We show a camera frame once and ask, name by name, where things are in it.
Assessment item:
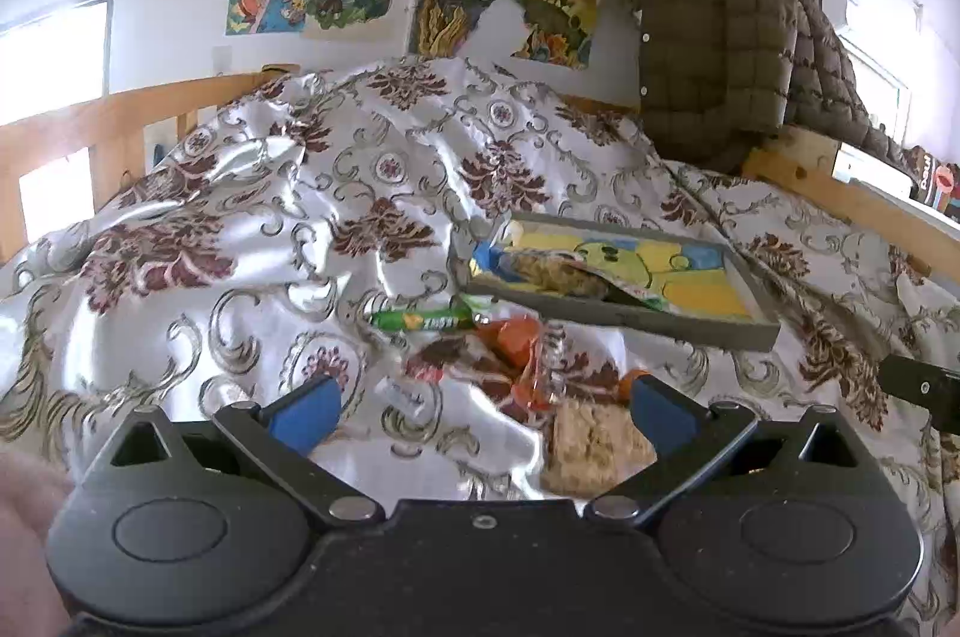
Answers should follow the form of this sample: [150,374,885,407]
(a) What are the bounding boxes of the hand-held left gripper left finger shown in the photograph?
[79,374,383,529]

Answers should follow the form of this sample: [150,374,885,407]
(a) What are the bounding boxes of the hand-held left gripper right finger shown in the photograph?
[585,374,887,529]

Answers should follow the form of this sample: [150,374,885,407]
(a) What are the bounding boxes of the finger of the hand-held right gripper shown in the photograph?
[879,352,960,435]

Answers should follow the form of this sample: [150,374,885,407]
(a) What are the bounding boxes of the clear rice cracker packet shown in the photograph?
[540,398,659,499]

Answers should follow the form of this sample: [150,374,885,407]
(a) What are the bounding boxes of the grey tray with cartoon print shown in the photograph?
[469,213,781,353]

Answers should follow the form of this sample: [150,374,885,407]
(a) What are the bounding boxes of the small white packet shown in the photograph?
[373,377,425,419]

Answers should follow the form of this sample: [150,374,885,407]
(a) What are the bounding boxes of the green snack stick packet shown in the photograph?
[373,299,492,332]

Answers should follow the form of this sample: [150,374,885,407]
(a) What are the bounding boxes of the orange snack packet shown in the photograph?
[476,316,571,413]

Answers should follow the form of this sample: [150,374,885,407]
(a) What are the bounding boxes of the clear green-edged snack packet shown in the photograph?
[499,253,668,312]

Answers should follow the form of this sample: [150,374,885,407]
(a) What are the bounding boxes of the floral printed blanket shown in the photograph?
[0,56,960,615]

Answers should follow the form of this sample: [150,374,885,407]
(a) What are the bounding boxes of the colourful books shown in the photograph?
[900,146,960,226]

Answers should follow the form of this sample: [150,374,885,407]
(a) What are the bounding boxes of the white shelf board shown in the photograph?
[832,146,916,197]

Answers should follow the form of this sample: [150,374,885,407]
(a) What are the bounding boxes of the pink fleece clothing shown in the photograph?
[0,442,76,637]

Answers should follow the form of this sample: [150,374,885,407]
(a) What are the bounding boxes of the white framed window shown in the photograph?
[836,33,912,147]

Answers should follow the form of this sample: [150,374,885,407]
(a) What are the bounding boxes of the brown quilted jacket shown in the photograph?
[780,0,908,166]

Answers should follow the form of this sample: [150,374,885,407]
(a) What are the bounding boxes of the olive quilted jacket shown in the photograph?
[637,0,800,173]

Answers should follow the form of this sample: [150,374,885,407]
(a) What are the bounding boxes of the bright window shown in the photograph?
[0,0,117,124]

